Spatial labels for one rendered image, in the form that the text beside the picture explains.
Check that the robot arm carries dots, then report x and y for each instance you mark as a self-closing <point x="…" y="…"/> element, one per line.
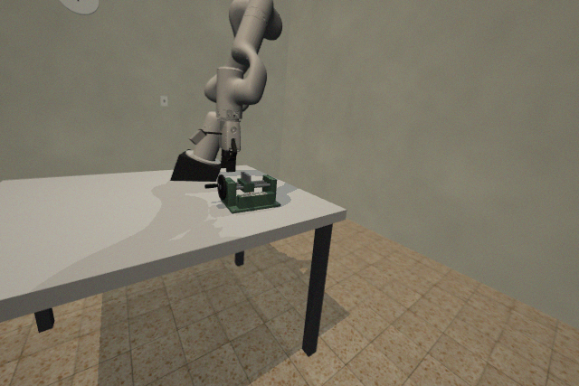
<point x="232" y="94"/>

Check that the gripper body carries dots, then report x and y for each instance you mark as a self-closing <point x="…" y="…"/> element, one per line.
<point x="229" y="129"/>

